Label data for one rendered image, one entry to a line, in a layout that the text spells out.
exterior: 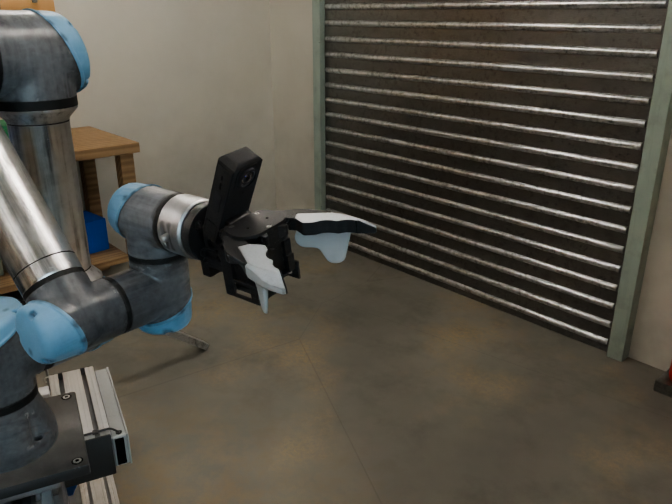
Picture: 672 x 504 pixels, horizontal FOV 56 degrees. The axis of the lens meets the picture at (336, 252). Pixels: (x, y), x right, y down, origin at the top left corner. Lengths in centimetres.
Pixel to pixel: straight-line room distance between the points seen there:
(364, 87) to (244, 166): 312
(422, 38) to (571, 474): 220
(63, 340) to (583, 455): 201
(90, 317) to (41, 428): 37
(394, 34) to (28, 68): 280
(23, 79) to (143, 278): 33
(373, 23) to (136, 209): 299
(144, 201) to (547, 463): 188
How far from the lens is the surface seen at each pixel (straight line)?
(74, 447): 112
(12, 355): 104
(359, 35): 380
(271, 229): 68
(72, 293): 79
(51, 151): 101
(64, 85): 100
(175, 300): 85
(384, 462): 231
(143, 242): 82
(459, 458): 236
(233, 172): 65
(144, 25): 405
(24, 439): 110
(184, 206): 76
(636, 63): 286
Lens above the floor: 146
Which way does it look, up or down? 21 degrees down
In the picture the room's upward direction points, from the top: straight up
